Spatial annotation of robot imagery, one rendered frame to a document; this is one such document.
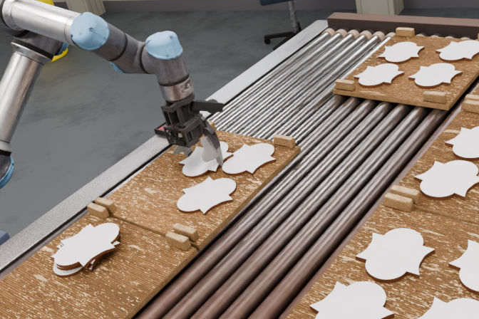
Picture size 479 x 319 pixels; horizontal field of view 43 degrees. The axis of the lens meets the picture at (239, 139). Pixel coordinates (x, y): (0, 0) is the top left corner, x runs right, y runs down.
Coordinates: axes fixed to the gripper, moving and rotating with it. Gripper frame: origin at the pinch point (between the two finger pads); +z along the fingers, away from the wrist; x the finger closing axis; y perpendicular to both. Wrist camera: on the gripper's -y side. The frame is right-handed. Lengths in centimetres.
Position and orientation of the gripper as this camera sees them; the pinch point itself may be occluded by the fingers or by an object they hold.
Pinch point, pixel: (206, 159)
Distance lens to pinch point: 156.3
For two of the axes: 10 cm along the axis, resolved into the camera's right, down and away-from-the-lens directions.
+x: 7.8, 1.4, -6.1
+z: 2.3, 8.4, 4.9
